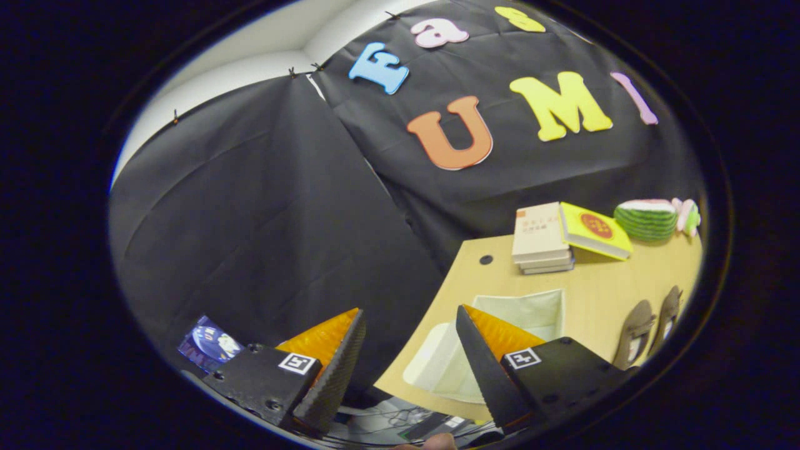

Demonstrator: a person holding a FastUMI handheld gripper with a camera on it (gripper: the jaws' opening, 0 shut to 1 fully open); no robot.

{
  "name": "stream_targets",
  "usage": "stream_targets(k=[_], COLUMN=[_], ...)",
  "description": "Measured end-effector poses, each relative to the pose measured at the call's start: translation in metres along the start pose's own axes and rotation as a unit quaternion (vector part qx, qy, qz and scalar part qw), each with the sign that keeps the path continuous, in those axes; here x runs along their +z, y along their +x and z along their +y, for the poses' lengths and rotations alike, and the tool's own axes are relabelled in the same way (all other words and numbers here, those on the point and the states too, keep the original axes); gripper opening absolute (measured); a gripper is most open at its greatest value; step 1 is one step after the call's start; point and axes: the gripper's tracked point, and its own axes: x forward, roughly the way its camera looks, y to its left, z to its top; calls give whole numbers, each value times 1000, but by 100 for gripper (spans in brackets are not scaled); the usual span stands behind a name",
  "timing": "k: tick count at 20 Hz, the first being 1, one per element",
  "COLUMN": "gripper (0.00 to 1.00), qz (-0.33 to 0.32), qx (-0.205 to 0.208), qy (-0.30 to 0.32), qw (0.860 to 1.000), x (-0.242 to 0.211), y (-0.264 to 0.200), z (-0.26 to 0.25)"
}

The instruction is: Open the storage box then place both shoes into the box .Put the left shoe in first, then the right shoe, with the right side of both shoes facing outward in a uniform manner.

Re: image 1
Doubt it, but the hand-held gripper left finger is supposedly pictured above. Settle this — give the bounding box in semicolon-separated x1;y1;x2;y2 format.
203;307;368;436

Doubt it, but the cream fabric storage box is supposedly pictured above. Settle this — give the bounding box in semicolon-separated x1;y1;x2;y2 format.
403;289;566;406

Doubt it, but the pink and green plush toy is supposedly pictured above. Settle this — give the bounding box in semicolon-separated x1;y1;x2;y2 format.
672;198;702;238

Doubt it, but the beige book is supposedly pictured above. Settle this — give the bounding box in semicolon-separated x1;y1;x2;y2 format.
512;202;571;264

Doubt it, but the black backdrop cloth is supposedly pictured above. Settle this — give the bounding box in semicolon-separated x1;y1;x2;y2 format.
109;0;707;407

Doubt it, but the blue-edged book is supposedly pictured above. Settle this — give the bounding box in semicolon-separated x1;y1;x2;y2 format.
522;259;576;276

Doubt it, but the watermelon slice plush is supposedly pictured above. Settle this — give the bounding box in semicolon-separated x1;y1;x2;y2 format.
614;199;679;243

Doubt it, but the yellow book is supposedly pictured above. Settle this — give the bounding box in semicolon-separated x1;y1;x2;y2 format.
559;201;634;261

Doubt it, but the white paperback book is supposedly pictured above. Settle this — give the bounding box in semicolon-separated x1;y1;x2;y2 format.
517;250;573;271

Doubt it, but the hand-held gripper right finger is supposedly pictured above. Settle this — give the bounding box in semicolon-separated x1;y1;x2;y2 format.
456;304;632;435

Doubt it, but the brown fuzzy shoe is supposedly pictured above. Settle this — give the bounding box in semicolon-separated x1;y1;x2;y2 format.
612;300;656;371
647;286;683;358

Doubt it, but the blue printed carton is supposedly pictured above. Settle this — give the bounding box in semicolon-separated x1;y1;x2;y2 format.
178;315;244;374

